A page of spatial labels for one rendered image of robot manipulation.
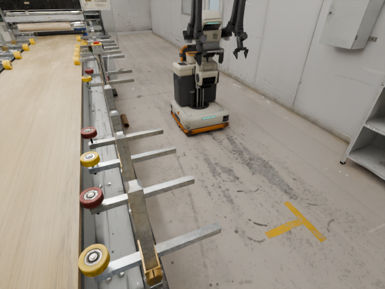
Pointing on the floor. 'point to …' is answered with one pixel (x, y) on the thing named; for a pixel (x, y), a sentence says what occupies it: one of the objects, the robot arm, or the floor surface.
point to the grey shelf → (370, 137)
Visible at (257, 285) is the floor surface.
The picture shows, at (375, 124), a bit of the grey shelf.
